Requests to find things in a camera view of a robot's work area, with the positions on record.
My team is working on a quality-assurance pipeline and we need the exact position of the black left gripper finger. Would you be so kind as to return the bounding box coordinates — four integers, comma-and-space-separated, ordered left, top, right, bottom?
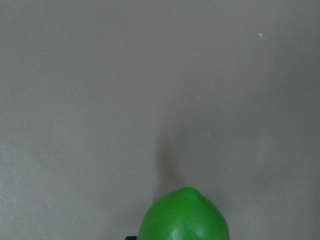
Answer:
125, 236, 138, 240

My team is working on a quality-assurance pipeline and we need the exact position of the green lime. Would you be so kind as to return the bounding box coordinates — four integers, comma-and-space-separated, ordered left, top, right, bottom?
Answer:
137, 187, 230, 240

